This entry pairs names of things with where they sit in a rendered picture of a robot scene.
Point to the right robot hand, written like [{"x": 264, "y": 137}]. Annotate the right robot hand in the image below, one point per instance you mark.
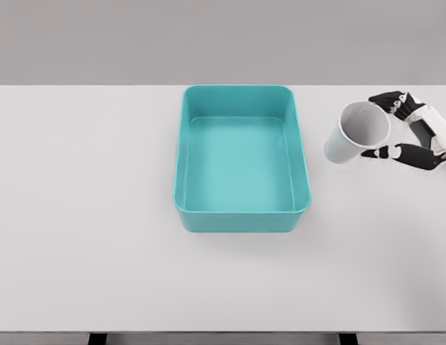
[{"x": 417, "y": 156}]

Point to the white paper cup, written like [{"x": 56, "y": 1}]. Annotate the white paper cup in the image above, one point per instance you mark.
[{"x": 343, "y": 143}]

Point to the teal plastic basket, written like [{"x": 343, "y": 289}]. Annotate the teal plastic basket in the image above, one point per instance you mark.
[{"x": 241, "y": 161}]

